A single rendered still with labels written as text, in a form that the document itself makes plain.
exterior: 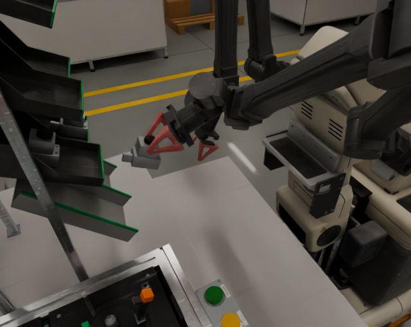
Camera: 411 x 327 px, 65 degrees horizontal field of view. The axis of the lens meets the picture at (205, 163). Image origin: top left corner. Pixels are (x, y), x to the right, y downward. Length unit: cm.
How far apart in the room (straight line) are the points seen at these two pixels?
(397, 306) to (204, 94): 136
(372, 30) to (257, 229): 71
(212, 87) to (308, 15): 495
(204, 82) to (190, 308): 48
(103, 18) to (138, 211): 350
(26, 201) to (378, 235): 106
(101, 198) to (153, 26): 377
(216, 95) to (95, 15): 379
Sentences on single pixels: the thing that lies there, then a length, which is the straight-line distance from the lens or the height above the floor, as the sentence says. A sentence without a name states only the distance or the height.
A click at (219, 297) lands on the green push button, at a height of 97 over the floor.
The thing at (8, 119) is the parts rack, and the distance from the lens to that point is 59.
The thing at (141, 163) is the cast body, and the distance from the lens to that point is 74.
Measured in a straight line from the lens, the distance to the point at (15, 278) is 107.
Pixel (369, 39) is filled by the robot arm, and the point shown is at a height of 152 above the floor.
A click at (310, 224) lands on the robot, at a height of 80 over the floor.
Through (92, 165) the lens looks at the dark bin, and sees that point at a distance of 76.
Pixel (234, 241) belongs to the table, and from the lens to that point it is 99.
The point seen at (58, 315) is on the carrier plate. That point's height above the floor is 97.
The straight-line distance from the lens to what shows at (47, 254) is 108.
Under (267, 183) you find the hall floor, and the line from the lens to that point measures 245.
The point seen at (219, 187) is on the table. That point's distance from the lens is 114.
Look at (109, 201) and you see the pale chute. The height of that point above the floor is 102.
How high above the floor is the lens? 164
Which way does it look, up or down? 39 degrees down
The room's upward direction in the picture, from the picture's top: 2 degrees counter-clockwise
